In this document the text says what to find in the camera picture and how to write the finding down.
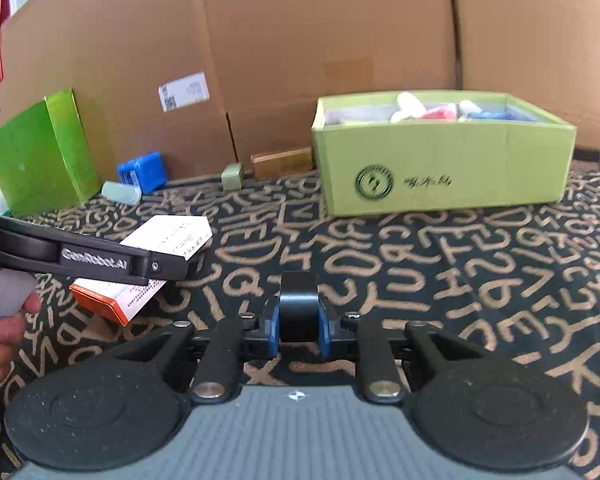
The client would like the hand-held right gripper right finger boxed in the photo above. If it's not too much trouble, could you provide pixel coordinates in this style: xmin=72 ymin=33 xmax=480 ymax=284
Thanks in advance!
xmin=316 ymin=304 xmax=491 ymax=406

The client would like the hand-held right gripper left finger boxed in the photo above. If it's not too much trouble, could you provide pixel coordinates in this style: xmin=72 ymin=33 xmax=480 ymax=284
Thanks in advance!
xmin=97 ymin=302 xmax=283 ymax=406

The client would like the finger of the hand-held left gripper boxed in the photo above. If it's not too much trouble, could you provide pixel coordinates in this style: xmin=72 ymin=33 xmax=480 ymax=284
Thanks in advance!
xmin=145 ymin=254 xmax=192 ymax=286

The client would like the black tape roll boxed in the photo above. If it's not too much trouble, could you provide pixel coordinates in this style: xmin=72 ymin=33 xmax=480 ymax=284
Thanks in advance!
xmin=279 ymin=271 xmax=321 ymax=346

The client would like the orange and white box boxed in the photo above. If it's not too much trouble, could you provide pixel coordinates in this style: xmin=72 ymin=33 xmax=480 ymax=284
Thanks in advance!
xmin=70 ymin=215 xmax=213 ymax=326

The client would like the light green box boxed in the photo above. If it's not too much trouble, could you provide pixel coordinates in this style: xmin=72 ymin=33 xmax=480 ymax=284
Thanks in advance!
xmin=310 ymin=91 xmax=577 ymax=217

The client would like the red tape roll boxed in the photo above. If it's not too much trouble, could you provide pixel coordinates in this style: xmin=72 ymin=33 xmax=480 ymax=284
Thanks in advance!
xmin=420 ymin=104 xmax=458 ymax=122

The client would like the blue and yellow box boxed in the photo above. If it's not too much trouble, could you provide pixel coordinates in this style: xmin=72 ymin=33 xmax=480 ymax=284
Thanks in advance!
xmin=467 ymin=109 xmax=541 ymax=122

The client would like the person's left hand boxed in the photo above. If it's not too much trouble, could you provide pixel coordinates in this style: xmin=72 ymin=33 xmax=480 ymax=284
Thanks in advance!
xmin=0 ymin=292 xmax=43 ymax=383

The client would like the pale translucent bottle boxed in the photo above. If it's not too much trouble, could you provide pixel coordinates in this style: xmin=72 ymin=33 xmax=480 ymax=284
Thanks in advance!
xmin=101 ymin=181 xmax=142 ymax=205

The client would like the tall green box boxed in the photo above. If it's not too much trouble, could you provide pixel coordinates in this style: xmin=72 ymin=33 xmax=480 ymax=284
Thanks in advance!
xmin=0 ymin=89 xmax=101 ymax=218

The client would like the blue plastic box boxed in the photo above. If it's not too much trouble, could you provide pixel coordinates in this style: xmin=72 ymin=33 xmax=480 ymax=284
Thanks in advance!
xmin=117 ymin=152 xmax=167 ymax=195

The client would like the small pale green box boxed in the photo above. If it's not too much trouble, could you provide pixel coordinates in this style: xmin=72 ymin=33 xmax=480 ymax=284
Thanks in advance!
xmin=221 ymin=162 xmax=245 ymax=191

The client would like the black patterned mat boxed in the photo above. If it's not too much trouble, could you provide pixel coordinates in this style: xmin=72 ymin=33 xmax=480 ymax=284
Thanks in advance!
xmin=0 ymin=147 xmax=600 ymax=480

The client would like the gold box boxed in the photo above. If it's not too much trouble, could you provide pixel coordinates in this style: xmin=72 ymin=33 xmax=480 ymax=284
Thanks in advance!
xmin=251 ymin=147 xmax=315 ymax=180

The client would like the white shipping label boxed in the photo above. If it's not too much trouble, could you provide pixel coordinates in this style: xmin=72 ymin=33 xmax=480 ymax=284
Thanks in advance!
xmin=158 ymin=72 xmax=212 ymax=112

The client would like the large cardboard box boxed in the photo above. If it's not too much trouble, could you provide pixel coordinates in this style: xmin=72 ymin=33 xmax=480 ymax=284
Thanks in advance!
xmin=0 ymin=0 xmax=600 ymax=181

